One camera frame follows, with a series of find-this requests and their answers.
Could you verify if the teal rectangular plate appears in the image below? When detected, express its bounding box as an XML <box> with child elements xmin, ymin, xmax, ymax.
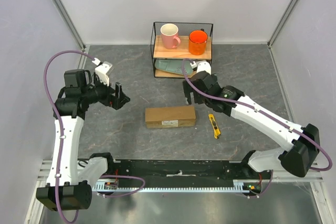
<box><xmin>154</xmin><ymin>59</ymin><xmax>194</xmax><ymax>77</ymax></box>

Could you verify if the brown cardboard express box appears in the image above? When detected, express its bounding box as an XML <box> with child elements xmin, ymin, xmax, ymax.
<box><xmin>145</xmin><ymin>105</ymin><xmax>196</xmax><ymax>129</ymax></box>

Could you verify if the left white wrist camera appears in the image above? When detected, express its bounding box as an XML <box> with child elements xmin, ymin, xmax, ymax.
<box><xmin>92</xmin><ymin>58</ymin><xmax>113</xmax><ymax>86</ymax></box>

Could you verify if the pink ceramic mug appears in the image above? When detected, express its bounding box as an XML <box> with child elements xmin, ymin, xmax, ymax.
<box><xmin>160</xmin><ymin>23</ymin><xmax>181</xmax><ymax>49</ymax></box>

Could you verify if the black wire wooden shelf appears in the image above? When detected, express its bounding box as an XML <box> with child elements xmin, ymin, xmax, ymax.
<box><xmin>150</xmin><ymin>22</ymin><xmax>214</xmax><ymax>79</ymax></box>

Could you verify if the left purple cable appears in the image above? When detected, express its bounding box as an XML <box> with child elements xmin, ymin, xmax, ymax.
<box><xmin>43</xmin><ymin>49</ymin><xmax>97</xmax><ymax>223</ymax></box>

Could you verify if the yellow utility knife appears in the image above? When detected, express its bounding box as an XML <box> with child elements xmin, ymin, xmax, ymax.
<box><xmin>208</xmin><ymin>114</ymin><xmax>221</xmax><ymax>139</ymax></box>

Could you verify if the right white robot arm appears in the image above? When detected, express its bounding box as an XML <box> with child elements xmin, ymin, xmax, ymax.
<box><xmin>183</xmin><ymin>71</ymin><xmax>320</xmax><ymax>179</ymax></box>

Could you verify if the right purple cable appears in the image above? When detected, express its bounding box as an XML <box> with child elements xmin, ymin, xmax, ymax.
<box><xmin>181</xmin><ymin>58</ymin><xmax>332</xmax><ymax>172</ymax></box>

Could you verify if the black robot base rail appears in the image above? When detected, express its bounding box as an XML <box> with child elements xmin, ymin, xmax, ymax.
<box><xmin>78</xmin><ymin>158</ymin><xmax>274</xmax><ymax>188</ymax></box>

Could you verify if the purple cable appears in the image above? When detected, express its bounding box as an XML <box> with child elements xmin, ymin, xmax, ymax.
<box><xmin>181</xmin><ymin>58</ymin><xmax>332</xmax><ymax>172</ymax></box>
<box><xmin>43</xmin><ymin>49</ymin><xmax>97</xmax><ymax>223</ymax></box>

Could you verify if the orange glass cup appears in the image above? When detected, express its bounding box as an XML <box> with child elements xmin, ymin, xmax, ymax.
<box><xmin>188</xmin><ymin>29</ymin><xmax>208</xmax><ymax>56</ymax></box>

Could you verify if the slotted cable duct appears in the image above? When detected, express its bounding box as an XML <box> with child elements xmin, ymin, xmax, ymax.
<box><xmin>92</xmin><ymin>179</ymin><xmax>261</xmax><ymax>195</ymax></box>

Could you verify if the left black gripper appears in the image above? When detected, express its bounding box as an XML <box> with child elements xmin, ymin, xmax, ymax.
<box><xmin>81</xmin><ymin>73</ymin><xmax>130</xmax><ymax>110</ymax></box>

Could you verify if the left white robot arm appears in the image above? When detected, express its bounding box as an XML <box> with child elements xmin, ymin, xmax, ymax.
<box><xmin>36</xmin><ymin>69</ymin><xmax>130</xmax><ymax>211</ymax></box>

